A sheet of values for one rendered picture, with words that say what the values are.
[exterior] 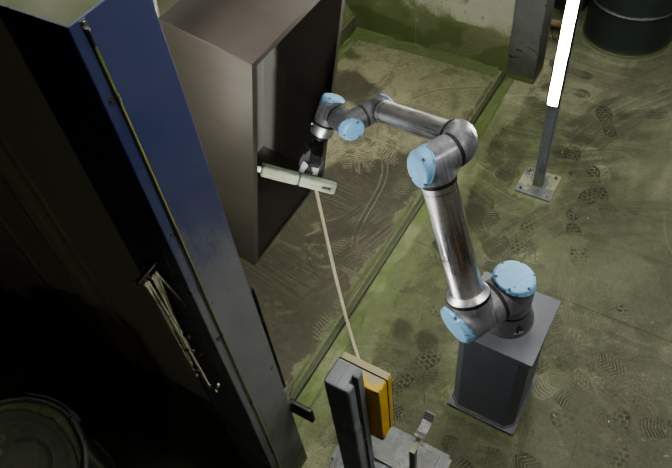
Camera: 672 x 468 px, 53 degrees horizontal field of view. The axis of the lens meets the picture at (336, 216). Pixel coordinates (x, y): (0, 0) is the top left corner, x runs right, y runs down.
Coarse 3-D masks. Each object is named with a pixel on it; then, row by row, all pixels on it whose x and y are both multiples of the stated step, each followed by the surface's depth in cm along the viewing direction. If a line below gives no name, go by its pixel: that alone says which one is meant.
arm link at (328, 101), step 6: (324, 96) 255; (330, 96) 256; (336, 96) 258; (324, 102) 255; (330, 102) 254; (336, 102) 254; (342, 102) 255; (318, 108) 259; (324, 108) 256; (330, 108) 254; (318, 114) 259; (324, 114) 256; (318, 120) 259; (324, 120) 258; (324, 126) 259; (330, 126) 260
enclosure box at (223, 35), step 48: (192, 0) 216; (240, 0) 218; (288, 0) 220; (336, 0) 248; (192, 48) 211; (240, 48) 205; (288, 48) 279; (336, 48) 262; (192, 96) 230; (240, 96) 216; (288, 96) 301; (240, 144) 236; (288, 144) 328; (240, 192) 260; (288, 192) 325; (240, 240) 290
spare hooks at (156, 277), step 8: (152, 264) 158; (144, 272) 158; (152, 272) 158; (136, 280) 157; (144, 280) 156; (160, 280) 161; (152, 288) 158; (160, 288) 162; (152, 296) 161; (176, 296) 168; (168, 304) 169; (184, 304) 172; (168, 312) 170; (168, 320) 173; (176, 320) 177; (176, 328) 172; (176, 336) 180; (184, 336) 184; (184, 352) 188; (192, 352) 184; (192, 368) 196; (200, 368) 188; (208, 384) 195; (216, 392) 196
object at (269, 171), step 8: (264, 168) 265; (272, 168) 266; (280, 168) 268; (264, 176) 267; (272, 176) 267; (280, 176) 267; (288, 176) 267; (296, 176) 268; (304, 176) 269; (312, 176) 271; (296, 184) 270; (304, 184) 269; (312, 184) 270; (320, 184) 270; (328, 184) 270; (336, 184) 272; (328, 192) 272
